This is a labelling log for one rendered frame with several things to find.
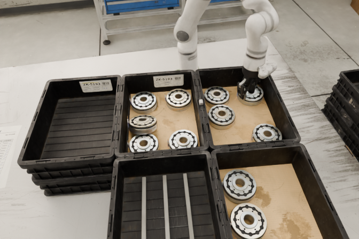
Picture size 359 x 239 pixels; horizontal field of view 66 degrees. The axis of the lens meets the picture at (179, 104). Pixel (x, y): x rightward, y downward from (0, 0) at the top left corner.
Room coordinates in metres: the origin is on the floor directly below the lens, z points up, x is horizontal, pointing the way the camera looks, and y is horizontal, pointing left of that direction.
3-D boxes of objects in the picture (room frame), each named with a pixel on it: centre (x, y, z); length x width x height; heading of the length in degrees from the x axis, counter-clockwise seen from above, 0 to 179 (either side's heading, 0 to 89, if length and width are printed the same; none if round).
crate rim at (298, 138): (0.70, -0.23, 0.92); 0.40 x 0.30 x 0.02; 4
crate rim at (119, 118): (0.68, 0.07, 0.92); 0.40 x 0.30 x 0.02; 4
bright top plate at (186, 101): (0.80, 0.00, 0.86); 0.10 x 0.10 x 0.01
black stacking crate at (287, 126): (0.70, -0.23, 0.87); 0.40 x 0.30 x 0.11; 4
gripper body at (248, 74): (0.80, -0.28, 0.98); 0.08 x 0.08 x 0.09
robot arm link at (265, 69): (0.78, -0.29, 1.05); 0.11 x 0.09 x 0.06; 42
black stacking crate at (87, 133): (0.66, 0.37, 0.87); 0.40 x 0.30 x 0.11; 4
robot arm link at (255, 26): (0.79, -0.27, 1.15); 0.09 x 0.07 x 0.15; 117
